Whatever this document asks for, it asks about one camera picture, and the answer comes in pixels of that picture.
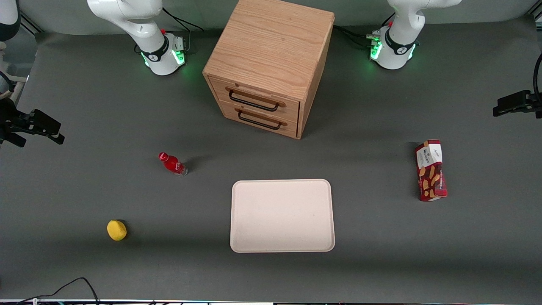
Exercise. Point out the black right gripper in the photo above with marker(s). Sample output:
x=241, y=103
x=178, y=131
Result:
x=7, y=115

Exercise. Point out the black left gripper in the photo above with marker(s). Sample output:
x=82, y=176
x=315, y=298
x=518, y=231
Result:
x=534, y=103

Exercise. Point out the red cookie box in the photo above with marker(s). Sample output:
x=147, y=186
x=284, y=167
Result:
x=432, y=173

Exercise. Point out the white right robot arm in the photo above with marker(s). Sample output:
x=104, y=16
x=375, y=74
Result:
x=139, y=25

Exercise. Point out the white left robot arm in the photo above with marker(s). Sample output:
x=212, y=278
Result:
x=400, y=42

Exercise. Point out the beige rectangular tray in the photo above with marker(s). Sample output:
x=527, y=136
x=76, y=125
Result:
x=281, y=216

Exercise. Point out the yellow round fruit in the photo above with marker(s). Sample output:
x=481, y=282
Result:
x=116, y=230

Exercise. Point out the red plastic drink bottle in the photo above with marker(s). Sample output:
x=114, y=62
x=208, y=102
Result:
x=172, y=163

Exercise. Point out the wide wooden drawer front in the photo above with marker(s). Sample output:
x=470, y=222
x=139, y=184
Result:
x=258, y=94

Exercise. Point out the narrow wooden drawer front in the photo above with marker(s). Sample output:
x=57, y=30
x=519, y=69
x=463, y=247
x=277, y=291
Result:
x=262, y=123

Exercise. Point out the oak wooden drawer cabinet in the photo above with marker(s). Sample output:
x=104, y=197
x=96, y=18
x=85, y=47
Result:
x=271, y=38

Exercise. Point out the black frame bar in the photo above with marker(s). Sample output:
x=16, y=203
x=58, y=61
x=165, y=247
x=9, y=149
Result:
x=30, y=23
x=534, y=19

